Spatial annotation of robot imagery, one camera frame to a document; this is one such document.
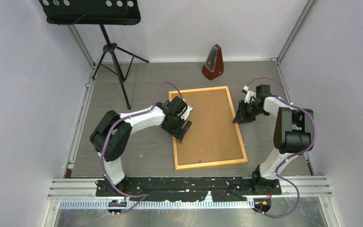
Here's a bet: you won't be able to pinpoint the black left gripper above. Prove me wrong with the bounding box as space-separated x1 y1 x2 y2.
162 114 192 142

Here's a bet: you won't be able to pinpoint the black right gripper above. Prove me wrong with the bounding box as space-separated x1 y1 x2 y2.
233 100 267 124

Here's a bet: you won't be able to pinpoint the brown backing board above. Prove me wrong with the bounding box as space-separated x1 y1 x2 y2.
172 89 245 166

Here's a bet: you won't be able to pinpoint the yellow wooden picture frame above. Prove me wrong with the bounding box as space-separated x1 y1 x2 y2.
168 86 249 171

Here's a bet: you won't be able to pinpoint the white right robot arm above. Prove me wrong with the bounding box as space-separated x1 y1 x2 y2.
233 85 316 194

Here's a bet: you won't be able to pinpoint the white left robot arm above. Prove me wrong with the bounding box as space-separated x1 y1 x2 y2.
89 96 193 196

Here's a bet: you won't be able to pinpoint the brown metronome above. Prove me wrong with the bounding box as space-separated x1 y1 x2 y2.
201 44 224 80

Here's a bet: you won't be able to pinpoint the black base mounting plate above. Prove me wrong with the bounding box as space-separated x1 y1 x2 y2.
95 176 282 202

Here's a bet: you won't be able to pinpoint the black music stand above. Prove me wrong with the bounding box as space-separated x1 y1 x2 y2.
39 0 149 110

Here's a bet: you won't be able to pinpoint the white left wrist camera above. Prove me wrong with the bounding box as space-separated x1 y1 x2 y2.
180 105 193 121

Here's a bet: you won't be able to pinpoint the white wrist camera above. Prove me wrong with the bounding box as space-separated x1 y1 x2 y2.
242 86 256 104
180 105 193 121

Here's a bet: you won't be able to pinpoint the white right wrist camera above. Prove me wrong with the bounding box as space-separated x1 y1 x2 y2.
242 86 256 104

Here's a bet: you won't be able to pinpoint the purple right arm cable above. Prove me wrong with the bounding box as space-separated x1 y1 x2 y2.
246 77 317 219

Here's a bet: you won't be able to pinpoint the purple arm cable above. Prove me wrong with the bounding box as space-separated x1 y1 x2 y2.
246 77 317 219
99 81 184 215

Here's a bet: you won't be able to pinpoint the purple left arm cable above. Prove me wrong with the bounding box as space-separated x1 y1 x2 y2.
99 81 184 215

